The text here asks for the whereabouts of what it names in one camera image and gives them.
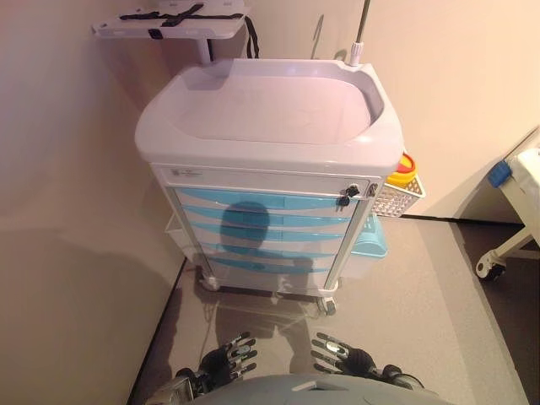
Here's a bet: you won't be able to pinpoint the white side bin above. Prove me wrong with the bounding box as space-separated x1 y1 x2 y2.
165 213 195 259

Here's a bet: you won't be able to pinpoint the black cart keys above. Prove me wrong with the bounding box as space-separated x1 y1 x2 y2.
336 184 362 212

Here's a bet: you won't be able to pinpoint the blue bed corner bumper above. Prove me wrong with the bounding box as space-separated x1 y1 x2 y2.
488 159 512 187

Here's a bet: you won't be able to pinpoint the metal IV pole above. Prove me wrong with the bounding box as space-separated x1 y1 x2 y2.
346 0 373 67

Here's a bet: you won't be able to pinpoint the yellow sharps container red lid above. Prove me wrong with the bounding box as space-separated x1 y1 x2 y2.
386 152 419 186

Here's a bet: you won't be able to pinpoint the grey robot torso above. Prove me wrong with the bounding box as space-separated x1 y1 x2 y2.
197 373 456 405

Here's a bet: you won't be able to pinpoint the robot left hand black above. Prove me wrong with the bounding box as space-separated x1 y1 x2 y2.
200 332 259 384

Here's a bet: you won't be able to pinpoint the black strap across shelf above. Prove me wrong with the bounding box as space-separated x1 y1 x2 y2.
119 10 246 30

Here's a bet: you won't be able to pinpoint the white mesh basket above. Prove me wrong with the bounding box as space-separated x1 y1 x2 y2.
373 175 426 219

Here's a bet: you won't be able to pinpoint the robot right hand black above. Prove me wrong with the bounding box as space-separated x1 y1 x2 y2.
310 332 379 376

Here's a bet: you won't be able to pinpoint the light blue waste bin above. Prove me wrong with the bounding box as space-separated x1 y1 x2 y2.
349 213 389 258

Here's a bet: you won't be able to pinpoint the cart caster wheel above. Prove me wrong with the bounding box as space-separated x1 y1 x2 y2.
318 294 338 316

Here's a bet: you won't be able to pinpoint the black hanging strap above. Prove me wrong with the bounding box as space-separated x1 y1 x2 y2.
246 16 261 60

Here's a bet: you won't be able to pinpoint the white hospital bed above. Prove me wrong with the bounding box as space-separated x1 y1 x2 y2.
475 126 540 283

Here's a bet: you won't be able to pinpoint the white medical cart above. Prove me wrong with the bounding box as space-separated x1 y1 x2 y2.
134 57 406 316

